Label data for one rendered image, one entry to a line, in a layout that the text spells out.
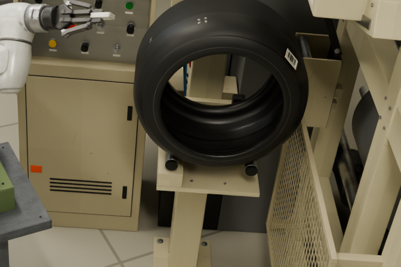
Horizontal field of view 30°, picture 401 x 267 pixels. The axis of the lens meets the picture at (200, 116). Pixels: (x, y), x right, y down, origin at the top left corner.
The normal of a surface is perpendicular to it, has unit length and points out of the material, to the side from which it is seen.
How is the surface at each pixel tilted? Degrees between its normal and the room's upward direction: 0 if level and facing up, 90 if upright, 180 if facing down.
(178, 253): 90
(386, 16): 72
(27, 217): 0
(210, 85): 90
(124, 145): 90
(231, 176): 0
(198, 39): 47
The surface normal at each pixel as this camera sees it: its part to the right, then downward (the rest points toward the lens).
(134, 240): 0.11, -0.82
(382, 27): 0.05, 0.29
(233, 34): 0.10, -0.22
